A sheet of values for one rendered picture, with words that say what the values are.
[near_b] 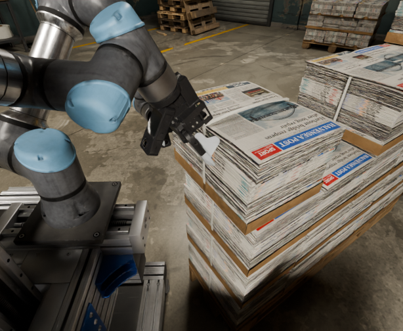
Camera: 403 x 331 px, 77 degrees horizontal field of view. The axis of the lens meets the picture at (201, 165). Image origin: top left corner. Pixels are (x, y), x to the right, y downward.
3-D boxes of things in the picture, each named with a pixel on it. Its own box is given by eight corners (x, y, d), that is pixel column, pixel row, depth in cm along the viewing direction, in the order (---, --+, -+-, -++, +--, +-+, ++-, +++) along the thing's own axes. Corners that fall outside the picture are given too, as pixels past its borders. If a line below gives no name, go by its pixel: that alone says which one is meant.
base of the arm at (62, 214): (33, 229, 66) (16, 203, 60) (57, 189, 78) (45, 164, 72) (91, 228, 67) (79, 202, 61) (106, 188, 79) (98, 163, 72)
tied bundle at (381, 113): (291, 115, 113) (304, 62, 99) (330, 100, 126) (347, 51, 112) (376, 157, 89) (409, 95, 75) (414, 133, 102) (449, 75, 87)
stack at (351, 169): (188, 278, 140) (180, 158, 89) (319, 194, 191) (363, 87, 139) (232, 346, 115) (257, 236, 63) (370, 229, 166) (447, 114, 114)
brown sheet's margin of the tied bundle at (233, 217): (209, 197, 73) (209, 186, 70) (280, 163, 85) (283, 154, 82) (245, 236, 63) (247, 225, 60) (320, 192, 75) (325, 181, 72)
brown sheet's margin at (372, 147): (292, 114, 113) (294, 106, 110) (331, 99, 126) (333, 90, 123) (377, 156, 88) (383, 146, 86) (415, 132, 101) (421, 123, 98)
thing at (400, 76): (304, 63, 99) (305, 60, 99) (346, 52, 112) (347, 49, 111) (405, 94, 76) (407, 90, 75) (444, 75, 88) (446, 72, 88)
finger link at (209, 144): (233, 154, 58) (209, 123, 55) (214, 171, 57) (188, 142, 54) (228, 152, 61) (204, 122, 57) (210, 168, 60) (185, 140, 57)
